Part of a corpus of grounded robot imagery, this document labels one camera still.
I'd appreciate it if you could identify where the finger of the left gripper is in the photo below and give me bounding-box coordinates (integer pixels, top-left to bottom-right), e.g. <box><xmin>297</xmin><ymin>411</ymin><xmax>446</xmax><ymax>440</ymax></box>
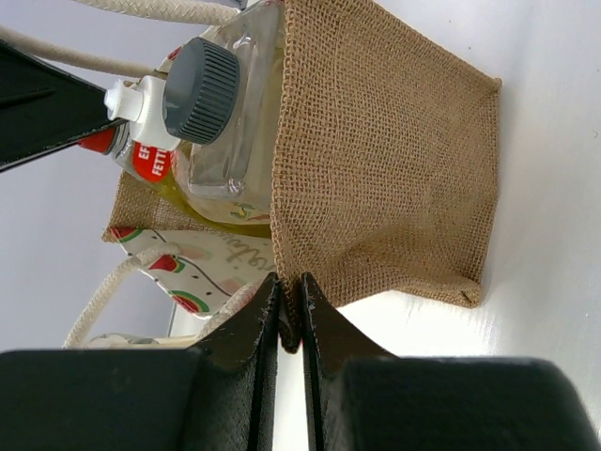
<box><xmin>0</xmin><ymin>40</ymin><xmax>124</xmax><ymax>172</ymax></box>

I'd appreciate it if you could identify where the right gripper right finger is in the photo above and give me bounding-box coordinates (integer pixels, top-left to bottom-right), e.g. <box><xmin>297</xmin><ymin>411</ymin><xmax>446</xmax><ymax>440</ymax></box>
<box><xmin>300</xmin><ymin>274</ymin><xmax>600</xmax><ymax>450</ymax></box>

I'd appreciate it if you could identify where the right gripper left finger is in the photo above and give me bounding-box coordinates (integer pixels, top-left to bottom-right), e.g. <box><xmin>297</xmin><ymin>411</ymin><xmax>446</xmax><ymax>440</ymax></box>
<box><xmin>1</xmin><ymin>274</ymin><xmax>281</xmax><ymax>450</ymax></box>

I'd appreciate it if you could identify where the white cap amber bottle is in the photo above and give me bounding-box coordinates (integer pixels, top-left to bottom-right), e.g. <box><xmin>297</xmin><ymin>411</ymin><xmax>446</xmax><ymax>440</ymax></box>
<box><xmin>104</xmin><ymin>76</ymin><xmax>180</xmax><ymax>151</ymax></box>

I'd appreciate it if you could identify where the red cap yellow bottle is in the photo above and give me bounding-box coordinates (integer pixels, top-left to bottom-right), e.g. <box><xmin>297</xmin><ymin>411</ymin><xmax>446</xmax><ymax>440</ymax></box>
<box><xmin>79</xmin><ymin>124</ymin><xmax>270</xmax><ymax>239</ymax></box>

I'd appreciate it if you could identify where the grey cap clear jar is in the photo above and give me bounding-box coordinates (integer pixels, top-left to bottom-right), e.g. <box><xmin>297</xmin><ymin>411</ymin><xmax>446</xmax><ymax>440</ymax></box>
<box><xmin>163</xmin><ymin>1</ymin><xmax>284</xmax><ymax>209</ymax></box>

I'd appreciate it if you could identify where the burlap watermelon canvas bag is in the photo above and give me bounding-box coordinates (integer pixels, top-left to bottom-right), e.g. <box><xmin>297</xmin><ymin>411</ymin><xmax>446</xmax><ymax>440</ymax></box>
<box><xmin>1</xmin><ymin>1</ymin><xmax>501</xmax><ymax>351</ymax></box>

